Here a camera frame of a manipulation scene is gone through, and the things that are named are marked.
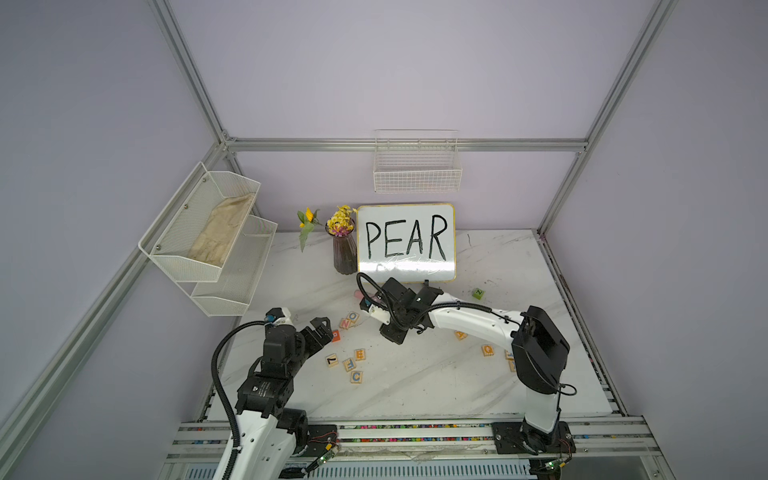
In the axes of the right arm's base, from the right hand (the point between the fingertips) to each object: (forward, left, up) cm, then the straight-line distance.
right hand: (381, 331), depth 85 cm
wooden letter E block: (-5, +7, -6) cm, 10 cm away
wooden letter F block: (-7, +10, -7) cm, 14 cm away
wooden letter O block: (+8, +10, -6) cm, 14 cm away
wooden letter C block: (-11, +7, -6) cm, 14 cm away
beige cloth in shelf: (+14, +43, +23) cm, 51 cm away
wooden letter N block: (+6, +12, -5) cm, 14 cm away
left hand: (-3, +17, +6) cm, 18 cm away
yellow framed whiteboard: (+31, -11, +5) cm, 33 cm away
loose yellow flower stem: (+29, +22, +18) cm, 41 cm away
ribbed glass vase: (+27, +13, +2) cm, 30 cm away
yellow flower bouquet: (+28, +12, +17) cm, 35 cm away
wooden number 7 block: (-6, +15, -6) cm, 17 cm away
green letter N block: (+17, -33, -7) cm, 38 cm away
